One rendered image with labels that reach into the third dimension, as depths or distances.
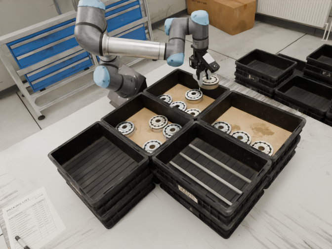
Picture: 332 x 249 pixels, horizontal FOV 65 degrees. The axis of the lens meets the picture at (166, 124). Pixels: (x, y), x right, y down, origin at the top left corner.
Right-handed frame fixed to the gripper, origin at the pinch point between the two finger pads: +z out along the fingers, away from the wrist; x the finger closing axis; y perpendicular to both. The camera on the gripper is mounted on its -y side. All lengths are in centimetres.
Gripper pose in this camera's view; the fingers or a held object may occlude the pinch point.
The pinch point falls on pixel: (204, 82)
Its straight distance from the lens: 137.1
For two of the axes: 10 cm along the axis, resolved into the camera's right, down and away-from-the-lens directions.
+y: -6.3, -4.7, 6.2
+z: 1.2, 7.2, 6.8
